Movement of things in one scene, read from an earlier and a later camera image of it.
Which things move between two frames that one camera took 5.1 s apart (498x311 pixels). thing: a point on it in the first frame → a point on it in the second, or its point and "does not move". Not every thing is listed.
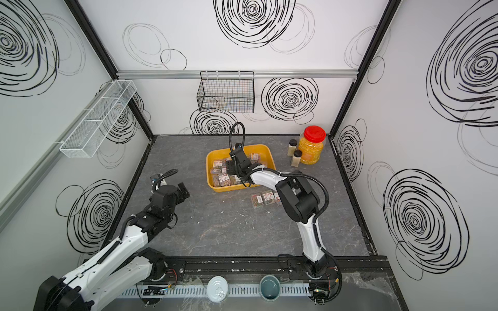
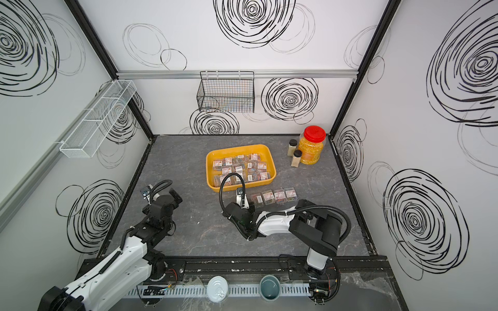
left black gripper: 180,197 → 178,199
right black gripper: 229,167 → 251,210
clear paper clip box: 277,197 does not move
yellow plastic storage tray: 216,164 does not move
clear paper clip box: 257,201 does not move
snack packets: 269,198 does not move
